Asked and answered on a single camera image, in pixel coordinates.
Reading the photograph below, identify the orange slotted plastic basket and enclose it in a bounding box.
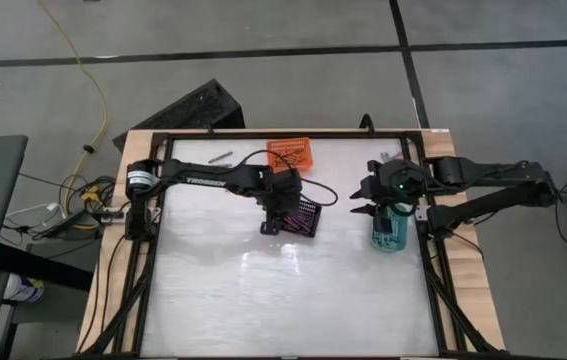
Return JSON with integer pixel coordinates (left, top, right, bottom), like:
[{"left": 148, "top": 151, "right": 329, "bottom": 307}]
[{"left": 266, "top": 137, "right": 314, "bottom": 174}]

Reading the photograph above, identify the white bucket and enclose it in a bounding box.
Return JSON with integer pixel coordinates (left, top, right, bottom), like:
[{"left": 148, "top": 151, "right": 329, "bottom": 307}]
[{"left": 2, "top": 273, "right": 46, "bottom": 304}]

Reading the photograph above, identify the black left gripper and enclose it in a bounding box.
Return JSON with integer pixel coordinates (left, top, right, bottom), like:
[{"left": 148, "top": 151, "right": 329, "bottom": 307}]
[{"left": 255, "top": 168, "right": 304, "bottom": 236}]

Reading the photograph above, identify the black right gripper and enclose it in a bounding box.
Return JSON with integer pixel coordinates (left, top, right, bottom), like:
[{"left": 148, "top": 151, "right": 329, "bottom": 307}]
[{"left": 349, "top": 159, "right": 432, "bottom": 218}]

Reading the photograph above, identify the teal plastic bin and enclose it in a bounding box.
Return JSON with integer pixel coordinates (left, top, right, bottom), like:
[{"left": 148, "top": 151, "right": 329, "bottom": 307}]
[{"left": 370, "top": 201, "right": 410, "bottom": 254}]

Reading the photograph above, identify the black table clamp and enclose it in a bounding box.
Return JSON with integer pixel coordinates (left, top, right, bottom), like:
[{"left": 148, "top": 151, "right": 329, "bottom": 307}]
[{"left": 359, "top": 113, "right": 377, "bottom": 136}]

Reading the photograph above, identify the yellow cable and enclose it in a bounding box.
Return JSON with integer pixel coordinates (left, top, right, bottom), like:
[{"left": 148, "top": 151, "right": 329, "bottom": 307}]
[{"left": 36, "top": 0, "right": 109, "bottom": 201}]

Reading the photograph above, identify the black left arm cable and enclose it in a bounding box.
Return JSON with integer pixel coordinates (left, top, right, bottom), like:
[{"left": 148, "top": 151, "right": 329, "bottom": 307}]
[{"left": 235, "top": 149, "right": 339, "bottom": 207}]

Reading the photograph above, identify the black perforated box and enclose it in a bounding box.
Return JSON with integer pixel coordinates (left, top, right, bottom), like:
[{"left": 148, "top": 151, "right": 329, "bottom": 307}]
[{"left": 112, "top": 78, "right": 247, "bottom": 153}]

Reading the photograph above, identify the black metal table frame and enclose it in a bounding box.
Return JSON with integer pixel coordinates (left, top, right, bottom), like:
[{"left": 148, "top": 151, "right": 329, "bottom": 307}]
[{"left": 75, "top": 128, "right": 509, "bottom": 360}]

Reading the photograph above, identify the black slotted plastic basket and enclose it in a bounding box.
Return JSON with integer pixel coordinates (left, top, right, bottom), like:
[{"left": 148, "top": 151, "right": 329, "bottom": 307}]
[{"left": 282, "top": 197, "right": 323, "bottom": 239}]

